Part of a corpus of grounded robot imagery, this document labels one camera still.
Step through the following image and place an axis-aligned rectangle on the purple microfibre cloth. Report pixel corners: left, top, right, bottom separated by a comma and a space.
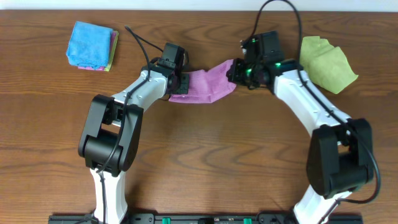
169, 59, 236, 104

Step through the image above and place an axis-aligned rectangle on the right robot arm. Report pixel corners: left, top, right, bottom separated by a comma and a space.
226, 31, 377, 223

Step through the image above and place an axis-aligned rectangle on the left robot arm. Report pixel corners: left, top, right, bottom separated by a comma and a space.
78, 43, 189, 223

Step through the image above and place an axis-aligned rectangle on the crumpled green cloth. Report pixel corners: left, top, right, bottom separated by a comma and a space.
300, 36, 358, 94

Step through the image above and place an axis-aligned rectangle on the folded green cloth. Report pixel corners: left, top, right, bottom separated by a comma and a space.
104, 30, 119, 72

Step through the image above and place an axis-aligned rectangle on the folded blue cloth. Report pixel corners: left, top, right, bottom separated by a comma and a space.
66, 21, 113, 69

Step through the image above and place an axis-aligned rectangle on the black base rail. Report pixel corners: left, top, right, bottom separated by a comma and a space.
48, 212, 364, 224

